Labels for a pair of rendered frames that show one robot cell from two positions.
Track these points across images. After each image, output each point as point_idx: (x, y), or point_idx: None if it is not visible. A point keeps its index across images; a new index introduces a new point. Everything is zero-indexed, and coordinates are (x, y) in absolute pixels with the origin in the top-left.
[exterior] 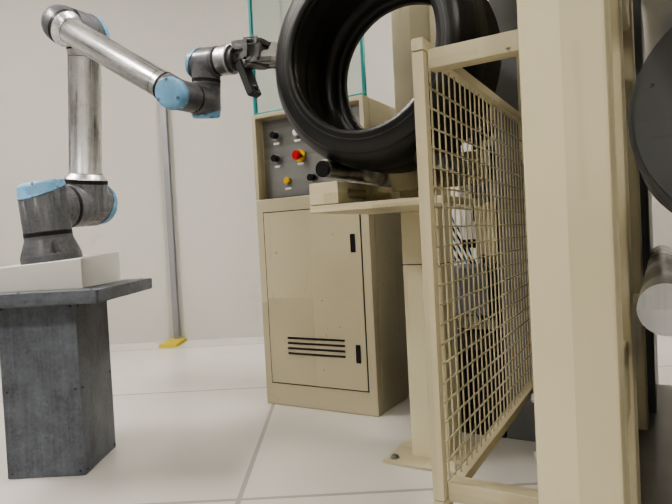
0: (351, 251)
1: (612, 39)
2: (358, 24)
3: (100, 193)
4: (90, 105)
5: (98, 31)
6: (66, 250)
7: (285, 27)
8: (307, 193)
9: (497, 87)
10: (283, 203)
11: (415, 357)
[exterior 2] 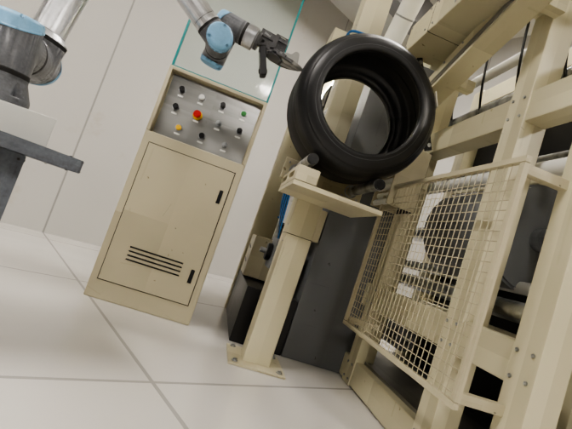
0: (216, 202)
1: (526, 187)
2: (333, 74)
3: (60, 60)
4: None
5: None
6: (25, 100)
7: (328, 55)
8: (191, 145)
9: (353, 149)
10: (171, 143)
11: (271, 294)
